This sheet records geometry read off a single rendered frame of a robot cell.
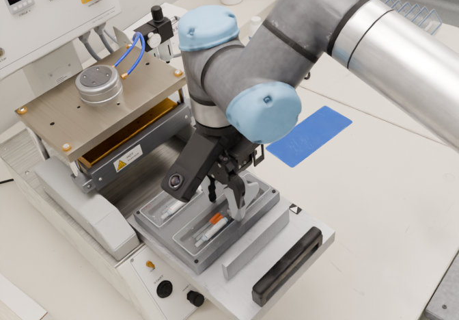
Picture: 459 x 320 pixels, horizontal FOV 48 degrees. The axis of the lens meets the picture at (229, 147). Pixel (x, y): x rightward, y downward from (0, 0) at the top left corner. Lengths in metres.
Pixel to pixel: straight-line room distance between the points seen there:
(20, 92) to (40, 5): 0.62
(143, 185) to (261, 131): 0.52
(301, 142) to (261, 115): 0.79
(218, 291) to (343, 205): 0.47
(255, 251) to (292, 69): 0.38
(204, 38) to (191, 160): 0.20
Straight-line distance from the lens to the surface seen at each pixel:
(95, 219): 0.92
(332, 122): 1.38
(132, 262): 0.96
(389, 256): 1.14
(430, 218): 1.21
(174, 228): 0.88
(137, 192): 1.03
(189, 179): 0.73
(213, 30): 0.62
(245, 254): 0.83
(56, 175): 1.02
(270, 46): 0.56
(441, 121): 0.52
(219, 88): 0.59
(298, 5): 0.56
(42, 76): 1.10
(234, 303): 0.82
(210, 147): 0.73
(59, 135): 0.93
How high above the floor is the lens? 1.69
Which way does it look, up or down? 45 degrees down
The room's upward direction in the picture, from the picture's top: 8 degrees counter-clockwise
